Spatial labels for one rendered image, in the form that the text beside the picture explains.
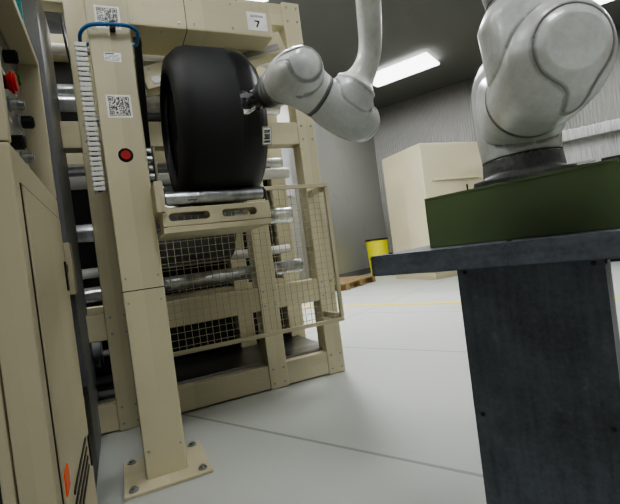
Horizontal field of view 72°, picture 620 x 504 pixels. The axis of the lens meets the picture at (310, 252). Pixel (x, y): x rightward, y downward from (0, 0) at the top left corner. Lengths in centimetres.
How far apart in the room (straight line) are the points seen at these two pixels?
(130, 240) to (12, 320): 78
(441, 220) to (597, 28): 39
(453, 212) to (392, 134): 931
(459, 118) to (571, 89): 893
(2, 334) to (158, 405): 86
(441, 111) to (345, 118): 883
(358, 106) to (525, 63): 41
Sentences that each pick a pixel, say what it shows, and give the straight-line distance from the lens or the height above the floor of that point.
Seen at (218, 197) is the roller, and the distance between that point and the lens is 147.
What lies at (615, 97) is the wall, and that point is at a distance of 926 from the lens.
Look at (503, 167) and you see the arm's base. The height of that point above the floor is 79.
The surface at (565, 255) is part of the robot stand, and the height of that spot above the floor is 62.
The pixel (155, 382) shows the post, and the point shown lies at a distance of 154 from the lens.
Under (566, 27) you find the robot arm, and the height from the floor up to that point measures 94.
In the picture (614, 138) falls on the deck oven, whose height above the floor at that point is 158.
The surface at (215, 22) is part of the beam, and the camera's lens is 208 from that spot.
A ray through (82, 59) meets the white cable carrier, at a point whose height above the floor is 137.
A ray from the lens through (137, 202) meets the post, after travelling 151.
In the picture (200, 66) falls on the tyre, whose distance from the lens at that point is 149.
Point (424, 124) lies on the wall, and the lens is 991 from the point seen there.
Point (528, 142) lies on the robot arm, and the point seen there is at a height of 83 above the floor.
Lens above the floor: 68
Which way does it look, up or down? level
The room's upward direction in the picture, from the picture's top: 7 degrees counter-clockwise
